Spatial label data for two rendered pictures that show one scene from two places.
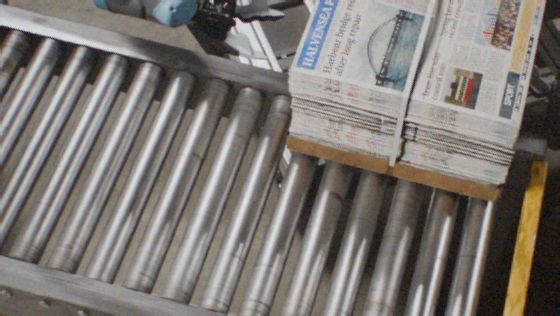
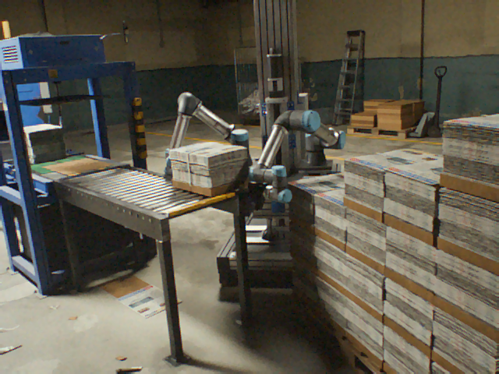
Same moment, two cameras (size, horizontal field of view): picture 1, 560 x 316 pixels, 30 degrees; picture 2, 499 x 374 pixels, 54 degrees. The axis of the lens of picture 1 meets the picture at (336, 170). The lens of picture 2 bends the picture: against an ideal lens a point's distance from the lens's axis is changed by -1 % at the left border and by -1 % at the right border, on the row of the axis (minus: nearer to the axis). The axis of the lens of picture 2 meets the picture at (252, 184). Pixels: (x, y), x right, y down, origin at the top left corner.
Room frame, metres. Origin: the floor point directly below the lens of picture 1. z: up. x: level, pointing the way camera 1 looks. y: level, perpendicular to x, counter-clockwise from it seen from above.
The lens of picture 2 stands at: (-0.87, -2.07, 1.54)
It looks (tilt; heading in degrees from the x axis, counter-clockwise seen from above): 15 degrees down; 39
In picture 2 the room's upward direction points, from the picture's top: 4 degrees counter-clockwise
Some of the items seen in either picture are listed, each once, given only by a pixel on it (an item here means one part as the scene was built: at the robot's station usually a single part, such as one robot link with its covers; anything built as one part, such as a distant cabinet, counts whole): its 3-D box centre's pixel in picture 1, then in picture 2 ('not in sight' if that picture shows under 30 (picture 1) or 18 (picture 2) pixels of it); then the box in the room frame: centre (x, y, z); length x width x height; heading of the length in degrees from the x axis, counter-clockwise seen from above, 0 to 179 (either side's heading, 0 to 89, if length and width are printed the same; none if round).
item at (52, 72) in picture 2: not in sight; (55, 72); (1.11, 1.33, 1.50); 0.94 x 0.68 x 0.10; 172
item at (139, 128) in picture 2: not in sight; (139, 128); (1.48, 0.92, 1.05); 0.05 x 0.05 x 0.45; 82
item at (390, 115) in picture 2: not in sight; (387, 117); (7.60, 1.60, 0.28); 1.20 x 0.83 x 0.57; 82
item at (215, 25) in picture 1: (203, 11); not in sight; (1.33, 0.29, 0.80); 0.12 x 0.08 x 0.09; 82
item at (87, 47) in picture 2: not in sight; (52, 51); (1.11, 1.33, 1.65); 0.60 x 0.45 x 0.20; 172
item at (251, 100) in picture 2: not in sight; (267, 86); (7.80, 4.40, 0.85); 1.21 x 0.83 x 1.71; 82
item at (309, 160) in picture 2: not in sight; (315, 156); (1.84, -0.40, 0.87); 0.15 x 0.15 x 0.10
